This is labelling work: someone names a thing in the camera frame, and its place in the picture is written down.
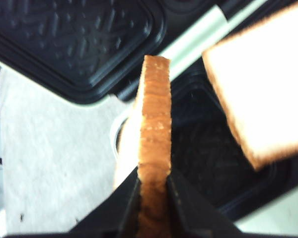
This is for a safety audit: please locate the white bread slice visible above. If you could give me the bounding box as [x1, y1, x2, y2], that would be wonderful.
[202, 1, 298, 170]
[113, 55, 172, 238]

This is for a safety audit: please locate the sandwich maker lid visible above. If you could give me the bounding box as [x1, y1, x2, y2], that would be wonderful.
[0, 0, 229, 105]

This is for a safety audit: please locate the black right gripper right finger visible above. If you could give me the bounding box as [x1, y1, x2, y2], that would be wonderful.
[167, 171, 235, 235]

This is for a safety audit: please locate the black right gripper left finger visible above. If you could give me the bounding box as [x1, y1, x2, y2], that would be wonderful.
[74, 168, 142, 235]

